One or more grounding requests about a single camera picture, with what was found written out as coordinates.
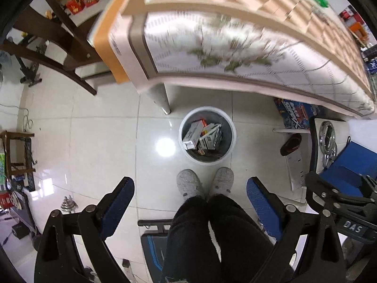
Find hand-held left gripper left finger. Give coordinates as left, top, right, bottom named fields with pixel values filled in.
left=34, top=176, right=135, bottom=283

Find black metal stand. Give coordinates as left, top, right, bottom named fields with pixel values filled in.
left=15, top=56, right=42, bottom=87

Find small wooden stool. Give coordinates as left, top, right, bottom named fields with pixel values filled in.
left=0, top=130, right=37, bottom=192

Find orange box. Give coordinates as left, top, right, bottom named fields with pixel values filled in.
left=349, top=21, right=369, bottom=40

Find dark wooden chair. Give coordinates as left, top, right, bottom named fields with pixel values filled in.
left=0, top=0, right=102, bottom=96

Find long white pink toothpaste box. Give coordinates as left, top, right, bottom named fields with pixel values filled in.
left=182, top=120, right=205, bottom=151

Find chrome ring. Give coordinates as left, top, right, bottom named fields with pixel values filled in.
left=318, top=121, right=338, bottom=166

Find dark red slipper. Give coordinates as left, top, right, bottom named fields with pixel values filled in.
left=280, top=133, right=302, bottom=157

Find white trash bin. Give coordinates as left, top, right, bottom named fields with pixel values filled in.
left=178, top=107, right=237, bottom=165

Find white plastic stool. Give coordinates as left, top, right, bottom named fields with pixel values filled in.
left=272, top=128, right=310, bottom=204

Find cream medicine box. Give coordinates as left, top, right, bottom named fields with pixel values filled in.
left=199, top=123, right=223, bottom=151

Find checkered tablecloth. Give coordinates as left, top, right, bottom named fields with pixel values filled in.
left=88, top=0, right=374, bottom=120

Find white table leg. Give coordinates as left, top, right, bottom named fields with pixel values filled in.
left=146, top=83, right=171, bottom=115

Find grey slipper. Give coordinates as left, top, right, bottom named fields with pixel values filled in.
left=176, top=169, right=205, bottom=199
left=210, top=166, right=234, bottom=196

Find black blue office chair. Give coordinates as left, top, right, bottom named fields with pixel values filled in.
left=138, top=220, right=171, bottom=283

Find person's black trousers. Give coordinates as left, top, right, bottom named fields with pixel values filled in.
left=160, top=194, right=295, bottom=283

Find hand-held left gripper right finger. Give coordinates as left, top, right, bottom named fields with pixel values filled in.
left=246, top=177, right=346, bottom=283

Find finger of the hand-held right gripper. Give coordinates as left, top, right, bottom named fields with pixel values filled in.
left=320, top=165, right=377, bottom=196
left=305, top=171, right=376, bottom=213

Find white floor cable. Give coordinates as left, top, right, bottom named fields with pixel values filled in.
left=0, top=103, right=33, bottom=133

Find blue printed toy box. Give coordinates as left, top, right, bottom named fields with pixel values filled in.
left=274, top=98, right=319, bottom=129

